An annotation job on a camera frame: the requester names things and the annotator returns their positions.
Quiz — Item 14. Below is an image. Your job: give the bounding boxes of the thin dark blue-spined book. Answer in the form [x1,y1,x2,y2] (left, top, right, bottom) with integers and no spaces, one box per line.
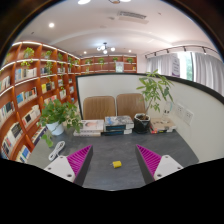
[101,128,133,136]

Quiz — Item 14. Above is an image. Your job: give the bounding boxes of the recessed ceiling downlights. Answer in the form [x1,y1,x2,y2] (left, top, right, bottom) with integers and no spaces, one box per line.
[47,0,133,56]

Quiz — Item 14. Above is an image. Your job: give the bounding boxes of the multi-bulb ceiling lamp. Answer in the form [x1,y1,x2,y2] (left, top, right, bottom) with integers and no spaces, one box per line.
[96,42,117,55]

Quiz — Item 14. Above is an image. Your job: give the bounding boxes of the stack of small colourful books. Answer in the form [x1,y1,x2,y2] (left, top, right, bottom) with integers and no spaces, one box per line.
[149,117,178,135]

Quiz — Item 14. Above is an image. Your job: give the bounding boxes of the ceiling air vent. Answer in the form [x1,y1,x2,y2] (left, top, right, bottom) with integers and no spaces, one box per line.
[116,10,149,24]

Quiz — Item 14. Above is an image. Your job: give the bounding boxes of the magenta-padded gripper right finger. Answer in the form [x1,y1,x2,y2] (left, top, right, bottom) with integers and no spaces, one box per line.
[134,144,184,185]

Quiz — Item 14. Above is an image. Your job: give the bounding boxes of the white power strip cable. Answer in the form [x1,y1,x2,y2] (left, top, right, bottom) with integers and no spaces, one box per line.
[48,140,67,162]

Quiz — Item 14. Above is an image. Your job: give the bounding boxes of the thin white book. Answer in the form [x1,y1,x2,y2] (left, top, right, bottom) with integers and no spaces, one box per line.
[73,129,103,138]

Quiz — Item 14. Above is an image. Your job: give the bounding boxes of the small tree in black pot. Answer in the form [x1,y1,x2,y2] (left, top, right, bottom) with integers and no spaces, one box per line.
[133,68,174,135]

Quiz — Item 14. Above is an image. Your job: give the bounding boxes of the tan upholstered chair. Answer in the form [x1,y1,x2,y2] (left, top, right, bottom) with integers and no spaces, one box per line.
[115,92,148,119]
[82,95,117,121]

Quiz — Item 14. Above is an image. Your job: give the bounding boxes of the orange wooden bookshelf unit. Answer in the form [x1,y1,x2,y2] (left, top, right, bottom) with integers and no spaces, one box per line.
[0,40,138,164]

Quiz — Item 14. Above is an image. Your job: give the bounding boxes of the pothos plant in white pot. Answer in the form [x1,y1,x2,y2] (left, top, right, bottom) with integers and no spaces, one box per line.
[38,98,83,148]

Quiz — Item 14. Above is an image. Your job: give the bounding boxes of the clear acrylic sign stand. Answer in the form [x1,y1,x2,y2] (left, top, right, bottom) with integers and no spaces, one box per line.
[163,100,175,118]

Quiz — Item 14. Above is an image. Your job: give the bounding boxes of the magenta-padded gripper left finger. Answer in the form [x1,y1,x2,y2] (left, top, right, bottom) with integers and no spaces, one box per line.
[44,144,94,187]

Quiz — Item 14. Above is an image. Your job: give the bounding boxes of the black track light rail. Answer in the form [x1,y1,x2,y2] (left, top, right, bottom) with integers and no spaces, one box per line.
[153,44,208,58]

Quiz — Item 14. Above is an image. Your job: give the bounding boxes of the yellow charger block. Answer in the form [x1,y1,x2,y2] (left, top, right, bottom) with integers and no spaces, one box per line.
[111,160,123,169]

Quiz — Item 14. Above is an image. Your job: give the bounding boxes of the white wall socket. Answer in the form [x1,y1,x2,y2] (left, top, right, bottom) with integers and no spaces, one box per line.
[175,103,185,119]
[184,109,195,126]

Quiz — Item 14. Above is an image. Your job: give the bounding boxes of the white window curtain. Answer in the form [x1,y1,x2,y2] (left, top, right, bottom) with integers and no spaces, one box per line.
[145,51,224,96]

